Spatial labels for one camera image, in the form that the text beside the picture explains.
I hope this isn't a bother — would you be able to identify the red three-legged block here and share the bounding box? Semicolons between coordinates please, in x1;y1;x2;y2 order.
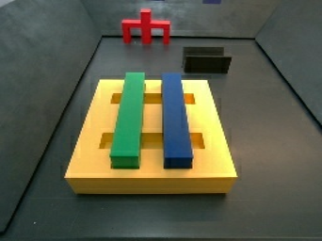
121;8;171;44

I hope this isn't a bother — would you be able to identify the blue long bar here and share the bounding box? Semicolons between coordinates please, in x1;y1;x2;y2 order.
161;73;194;169

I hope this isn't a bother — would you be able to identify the green long bar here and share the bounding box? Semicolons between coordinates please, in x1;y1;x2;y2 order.
110;72;145;169

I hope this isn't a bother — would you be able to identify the yellow slotted board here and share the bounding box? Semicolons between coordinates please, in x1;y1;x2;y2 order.
66;79;238;194

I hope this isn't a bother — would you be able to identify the black block holder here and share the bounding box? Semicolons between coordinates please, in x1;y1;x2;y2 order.
183;47;232;73

